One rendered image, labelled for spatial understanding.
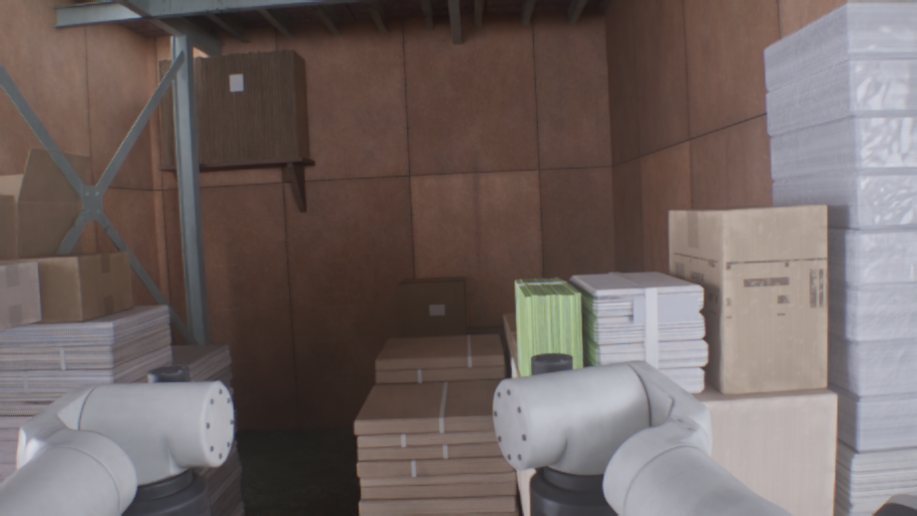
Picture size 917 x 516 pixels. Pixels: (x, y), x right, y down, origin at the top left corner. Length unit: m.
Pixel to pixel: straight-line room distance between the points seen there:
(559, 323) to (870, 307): 0.43
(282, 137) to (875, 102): 3.89
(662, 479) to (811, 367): 0.64
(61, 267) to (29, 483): 1.74
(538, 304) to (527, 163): 3.79
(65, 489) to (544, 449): 0.29
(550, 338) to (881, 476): 0.51
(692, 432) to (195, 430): 0.34
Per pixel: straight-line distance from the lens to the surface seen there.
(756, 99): 2.43
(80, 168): 3.35
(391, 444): 2.14
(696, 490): 0.39
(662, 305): 0.92
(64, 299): 2.16
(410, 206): 4.64
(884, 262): 1.02
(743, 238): 0.95
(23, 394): 2.29
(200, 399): 0.51
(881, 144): 1.03
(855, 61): 1.02
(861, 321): 1.01
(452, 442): 2.13
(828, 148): 1.07
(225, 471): 2.80
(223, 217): 4.96
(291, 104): 4.51
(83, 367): 2.16
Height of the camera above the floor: 1.51
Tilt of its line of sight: 4 degrees down
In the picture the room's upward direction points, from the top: 3 degrees counter-clockwise
